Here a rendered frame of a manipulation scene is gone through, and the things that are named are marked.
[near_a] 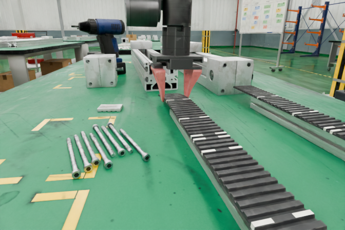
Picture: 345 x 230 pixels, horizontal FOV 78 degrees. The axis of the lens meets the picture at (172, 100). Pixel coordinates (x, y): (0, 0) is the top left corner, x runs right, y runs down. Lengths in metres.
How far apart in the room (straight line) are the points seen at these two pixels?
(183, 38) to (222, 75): 0.21
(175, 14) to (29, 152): 0.33
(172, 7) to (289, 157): 0.31
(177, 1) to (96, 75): 0.39
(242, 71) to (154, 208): 0.47
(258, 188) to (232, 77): 0.43
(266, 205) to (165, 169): 0.13
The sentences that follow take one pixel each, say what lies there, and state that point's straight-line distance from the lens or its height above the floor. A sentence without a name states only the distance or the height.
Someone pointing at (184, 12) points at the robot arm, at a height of 0.98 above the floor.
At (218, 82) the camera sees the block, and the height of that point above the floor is 0.82.
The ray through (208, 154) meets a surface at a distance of 0.25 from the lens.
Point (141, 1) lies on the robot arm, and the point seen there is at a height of 1.00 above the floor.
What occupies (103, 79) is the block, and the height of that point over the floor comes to 0.80.
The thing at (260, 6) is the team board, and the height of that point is 1.65.
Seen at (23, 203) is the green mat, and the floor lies 0.78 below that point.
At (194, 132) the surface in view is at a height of 0.81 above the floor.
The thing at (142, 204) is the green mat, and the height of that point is 0.78.
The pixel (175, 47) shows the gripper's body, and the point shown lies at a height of 0.92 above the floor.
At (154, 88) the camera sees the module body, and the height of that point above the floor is 0.78.
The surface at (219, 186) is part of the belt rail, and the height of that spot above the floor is 0.79.
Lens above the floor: 0.94
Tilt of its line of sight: 17 degrees down
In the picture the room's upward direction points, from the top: straight up
